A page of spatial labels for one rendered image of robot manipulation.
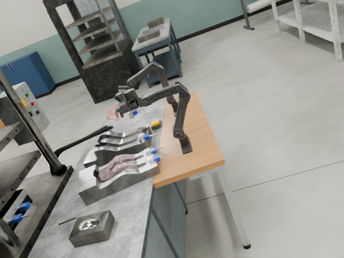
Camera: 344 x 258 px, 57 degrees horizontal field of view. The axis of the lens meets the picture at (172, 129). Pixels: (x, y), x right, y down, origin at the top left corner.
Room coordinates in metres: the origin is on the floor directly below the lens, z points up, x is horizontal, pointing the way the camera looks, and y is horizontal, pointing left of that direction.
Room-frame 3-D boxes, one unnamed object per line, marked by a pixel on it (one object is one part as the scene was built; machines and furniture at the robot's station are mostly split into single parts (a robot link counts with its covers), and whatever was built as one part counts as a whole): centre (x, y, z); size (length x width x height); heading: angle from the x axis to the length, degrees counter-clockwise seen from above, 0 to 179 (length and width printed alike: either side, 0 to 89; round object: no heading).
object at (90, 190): (1.80, 0.43, 0.86); 0.50 x 0.26 x 0.11; 94
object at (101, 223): (1.38, 0.59, 0.84); 0.20 x 0.15 x 0.07; 77
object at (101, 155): (2.17, 0.43, 0.87); 0.50 x 0.26 x 0.14; 77
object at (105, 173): (1.81, 0.42, 0.90); 0.26 x 0.18 x 0.08; 94
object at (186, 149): (1.88, -0.05, 0.84); 0.20 x 0.07 x 0.08; 174
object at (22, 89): (2.54, 1.06, 0.74); 0.30 x 0.22 x 1.47; 167
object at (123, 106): (1.91, 0.23, 1.25); 0.07 x 0.06 x 0.11; 175
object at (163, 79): (2.48, -0.09, 1.05); 0.07 x 0.06 x 0.33; 177
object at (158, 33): (6.67, -0.40, 0.46); 1.90 x 0.70 x 0.92; 169
